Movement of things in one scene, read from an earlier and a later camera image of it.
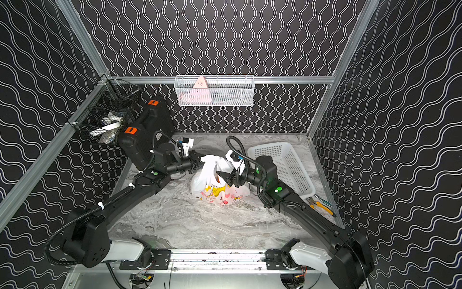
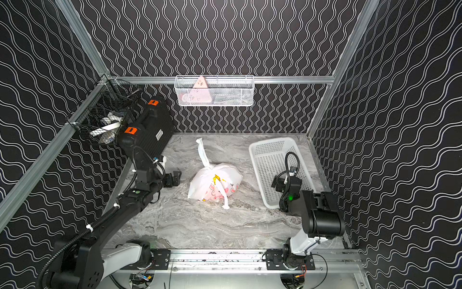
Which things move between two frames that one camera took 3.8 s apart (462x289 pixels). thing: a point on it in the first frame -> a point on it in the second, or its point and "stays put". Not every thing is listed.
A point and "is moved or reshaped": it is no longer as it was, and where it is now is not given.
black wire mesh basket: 98,121 stays put
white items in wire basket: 106,132 stays put
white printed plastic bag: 208,185 is moved or reshaped
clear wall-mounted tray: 214,90 stays put
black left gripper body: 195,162 -> 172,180
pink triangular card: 200,93 stays put
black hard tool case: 137,139 stays put
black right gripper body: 237,179 -> 280,186
